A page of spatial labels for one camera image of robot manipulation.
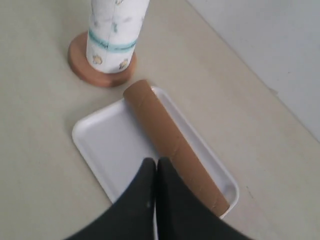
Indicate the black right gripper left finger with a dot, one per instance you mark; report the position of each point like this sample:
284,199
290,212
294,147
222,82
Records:
131,217

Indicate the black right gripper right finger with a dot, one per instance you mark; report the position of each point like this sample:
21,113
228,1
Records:
180,215

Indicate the brown cardboard tube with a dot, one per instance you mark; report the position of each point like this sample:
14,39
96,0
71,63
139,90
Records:
169,142

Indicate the printed white paper towel roll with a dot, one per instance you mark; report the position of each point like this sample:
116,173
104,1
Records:
114,28

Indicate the wooden paper towel holder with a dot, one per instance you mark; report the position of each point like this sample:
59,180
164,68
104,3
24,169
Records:
79,64

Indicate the white rectangular plastic tray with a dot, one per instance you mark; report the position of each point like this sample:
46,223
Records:
114,144

